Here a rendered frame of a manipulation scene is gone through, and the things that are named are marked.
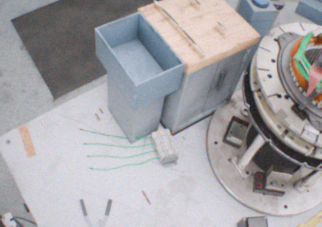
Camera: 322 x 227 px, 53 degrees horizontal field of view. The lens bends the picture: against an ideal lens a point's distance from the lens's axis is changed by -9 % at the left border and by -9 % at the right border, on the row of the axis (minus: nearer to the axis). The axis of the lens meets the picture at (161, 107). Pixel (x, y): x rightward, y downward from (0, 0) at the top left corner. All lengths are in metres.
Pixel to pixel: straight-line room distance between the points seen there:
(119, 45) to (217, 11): 0.23
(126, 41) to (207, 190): 0.40
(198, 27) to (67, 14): 1.67
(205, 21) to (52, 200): 0.54
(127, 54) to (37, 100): 1.21
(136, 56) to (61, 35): 1.46
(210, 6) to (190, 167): 0.39
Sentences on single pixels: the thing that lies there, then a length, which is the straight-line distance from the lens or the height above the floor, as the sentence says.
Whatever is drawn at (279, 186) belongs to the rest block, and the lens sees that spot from 0.87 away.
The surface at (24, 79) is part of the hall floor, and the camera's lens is 2.05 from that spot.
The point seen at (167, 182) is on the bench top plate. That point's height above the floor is 0.78.
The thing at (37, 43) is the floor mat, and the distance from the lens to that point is 2.20.
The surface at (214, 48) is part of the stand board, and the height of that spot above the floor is 1.07.
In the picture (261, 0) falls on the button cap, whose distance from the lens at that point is 0.92.
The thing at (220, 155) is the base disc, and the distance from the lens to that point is 0.89.
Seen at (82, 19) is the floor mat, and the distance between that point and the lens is 2.30.
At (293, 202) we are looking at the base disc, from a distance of 0.91.
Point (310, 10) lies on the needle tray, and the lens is 0.95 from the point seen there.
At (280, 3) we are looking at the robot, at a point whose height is 0.92.
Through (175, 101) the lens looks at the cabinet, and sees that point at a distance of 0.79.
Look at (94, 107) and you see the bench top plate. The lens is 0.94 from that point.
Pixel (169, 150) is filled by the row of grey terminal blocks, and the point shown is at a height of 0.82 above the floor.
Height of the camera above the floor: 1.58
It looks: 57 degrees down
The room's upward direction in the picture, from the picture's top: 11 degrees clockwise
